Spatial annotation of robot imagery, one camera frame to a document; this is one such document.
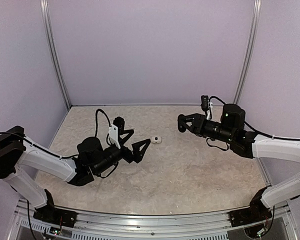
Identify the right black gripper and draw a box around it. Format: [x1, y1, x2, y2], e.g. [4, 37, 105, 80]
[178, 113, 235, 144]

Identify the left aluminium frame post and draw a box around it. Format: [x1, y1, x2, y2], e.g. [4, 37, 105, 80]
[39, 0, 72, 111]

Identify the aluminium frame post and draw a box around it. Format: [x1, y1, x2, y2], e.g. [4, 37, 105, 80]
[233, 0, 262, 104]
[39, 0, 72, 111]

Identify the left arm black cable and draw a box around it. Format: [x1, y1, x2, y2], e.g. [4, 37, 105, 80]
[94, 108, 115, 141]

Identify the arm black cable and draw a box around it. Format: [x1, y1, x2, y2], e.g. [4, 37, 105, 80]
[94, 108, 115, 141]
[208, 95, 227, 106]

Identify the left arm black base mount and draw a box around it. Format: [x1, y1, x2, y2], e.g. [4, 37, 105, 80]
[33, 189, 78, 228]

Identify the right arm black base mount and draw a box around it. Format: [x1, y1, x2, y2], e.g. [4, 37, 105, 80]
[229, 187, 273, 227]

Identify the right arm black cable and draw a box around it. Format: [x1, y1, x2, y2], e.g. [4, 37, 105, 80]
[208, 95, 227, 106]

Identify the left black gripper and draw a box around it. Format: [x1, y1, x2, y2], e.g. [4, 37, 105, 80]
[93, 129, 151, 176]

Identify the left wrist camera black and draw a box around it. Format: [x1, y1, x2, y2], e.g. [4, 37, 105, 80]
[113, 116, 125, 135]

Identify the right aluminium frame post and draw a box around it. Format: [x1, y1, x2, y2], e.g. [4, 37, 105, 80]
[233, 0, 262, 104]

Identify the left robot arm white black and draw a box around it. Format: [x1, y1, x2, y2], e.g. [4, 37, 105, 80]
[0, 125, 151, 223]

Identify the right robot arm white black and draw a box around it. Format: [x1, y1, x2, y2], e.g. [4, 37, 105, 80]
[177, 104, 300, 222]

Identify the white earbud charging case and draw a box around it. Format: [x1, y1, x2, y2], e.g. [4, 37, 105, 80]
[151, 136, 162, 144]

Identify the front aluminium rail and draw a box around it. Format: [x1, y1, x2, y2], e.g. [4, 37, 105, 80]
[5, 198, 300, 240]

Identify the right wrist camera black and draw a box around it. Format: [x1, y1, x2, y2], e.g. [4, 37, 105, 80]
[200, 95, 210, 113]

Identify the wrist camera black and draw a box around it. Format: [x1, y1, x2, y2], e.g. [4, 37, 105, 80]
[200, 95, 210, 113]
[113, 116, 125, 135]

